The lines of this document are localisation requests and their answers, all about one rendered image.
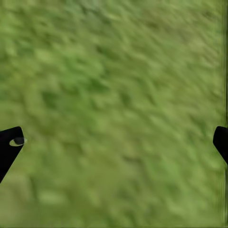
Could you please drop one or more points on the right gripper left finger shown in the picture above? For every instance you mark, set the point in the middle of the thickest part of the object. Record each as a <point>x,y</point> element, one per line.
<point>11,142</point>

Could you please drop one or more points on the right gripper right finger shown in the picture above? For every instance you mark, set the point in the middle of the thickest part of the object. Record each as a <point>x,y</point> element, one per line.
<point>220,141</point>

